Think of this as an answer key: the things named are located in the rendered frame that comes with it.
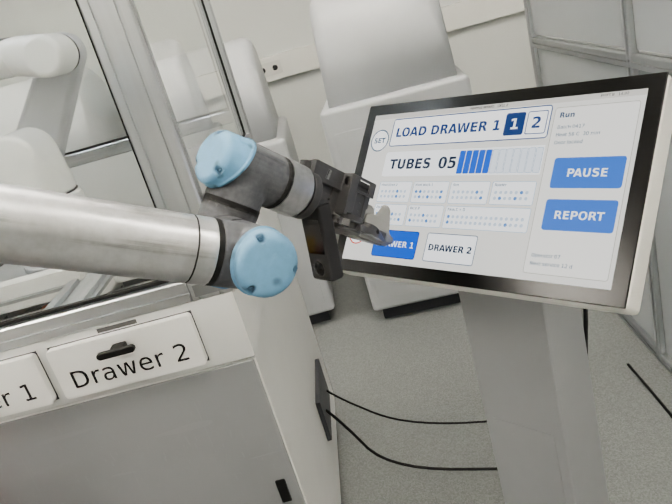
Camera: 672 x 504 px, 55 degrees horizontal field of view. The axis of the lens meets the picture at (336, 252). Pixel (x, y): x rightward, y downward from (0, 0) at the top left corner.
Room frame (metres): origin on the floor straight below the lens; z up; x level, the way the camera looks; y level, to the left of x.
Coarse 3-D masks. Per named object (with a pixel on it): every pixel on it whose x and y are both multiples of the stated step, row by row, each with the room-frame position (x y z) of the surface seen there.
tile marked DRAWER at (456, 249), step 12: (432, 240) 0.94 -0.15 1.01; (444, 240) 0.92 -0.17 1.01; (456, 240) 0.91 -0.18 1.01; (468, 240) 0.89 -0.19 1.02; (432, 252) 0.93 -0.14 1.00; (444, 252) 0.91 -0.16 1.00; (456, 252) 0.90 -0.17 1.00; (468, 252) 0.88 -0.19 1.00; (456, 264) 0.88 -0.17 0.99; (468, 264) 0.87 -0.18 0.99
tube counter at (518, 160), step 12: (444, 156) 1.01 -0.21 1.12; (456, 156) 0.99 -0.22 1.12; (468, 156) 0.97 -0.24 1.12; (480, 156) 0.95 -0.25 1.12; (492, 156) 0.94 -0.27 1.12; (504, 156) 0.92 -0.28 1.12; (516, 156) 0.91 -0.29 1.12; (528, 156) 0.89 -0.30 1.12; (540, 156) 0.88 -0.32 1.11; (444, 168) 0.99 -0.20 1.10; (456, 168) 0.98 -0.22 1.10; (468, 168) 0.96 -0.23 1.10; (480, 168) 0.94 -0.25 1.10; (492, 168) 0.93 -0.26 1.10; (504, 168) 0.91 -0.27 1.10; (516, 168) 0.90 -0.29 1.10; (528, 168) 0.88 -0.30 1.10; (540, 168) 0.87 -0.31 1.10
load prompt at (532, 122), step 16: (480, 112) 1.00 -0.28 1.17; (496, 112) 0.98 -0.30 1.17; (512, 112) 0.95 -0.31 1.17; (528, 112) 0.93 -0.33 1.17; (544, 112) 0.91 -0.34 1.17; (400, 128) 1.11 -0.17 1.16; (416, 128) 1.08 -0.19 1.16; (432, 128) 1.06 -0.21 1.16; (448, 128) 1.03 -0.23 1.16; (464, 128) 1.01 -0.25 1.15; (480, 128) 0.98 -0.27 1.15; (496, 128) 0.96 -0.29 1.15; (512, 128) 0.94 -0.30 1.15; (528, 128) 0.92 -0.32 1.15; (544, 128) 0.90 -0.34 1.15; (400, 144) 1.09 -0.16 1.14; (416, 144) 1.07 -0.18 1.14; (432, 144) 1.04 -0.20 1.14
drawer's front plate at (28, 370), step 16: (0, 368) 1.15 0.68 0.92; (16, 368) 1.15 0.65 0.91; (32, 368) 1.15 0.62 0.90; (0, 384) 1.15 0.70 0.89; (16, 384) 1.15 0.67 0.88; (32, 384) 1.15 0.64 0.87; (48, 384) 1.16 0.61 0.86; (0, 400) 1.15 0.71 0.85; (16, 400) 1.15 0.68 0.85; (32, 400) 1.15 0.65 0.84; (48, 400) 1.15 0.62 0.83; (0, 416) 1.15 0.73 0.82
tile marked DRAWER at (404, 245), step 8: (392, 232) 1.01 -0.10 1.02; (400, 232) 1.00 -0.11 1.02; (408, 232) 0.98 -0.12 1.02; (416, 232) 0.97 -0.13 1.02; (400, 240) 0.99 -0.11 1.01; (408, 240) 0.97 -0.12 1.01; (416, 240) 0.96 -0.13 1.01; (376, 248) 1.02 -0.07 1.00; (384, 248) 1.00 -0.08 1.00; (392, 248) 0.99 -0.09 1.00; (400, 248) 0.98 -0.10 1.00; (408, 248) 0.97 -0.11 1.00; (416, 248) 0.95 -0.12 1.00; (384, 256) 0.99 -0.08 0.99; (392, 256) 0.98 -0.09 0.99; (400, 256) 0.97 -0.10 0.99; (408, 256) 0.96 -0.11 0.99
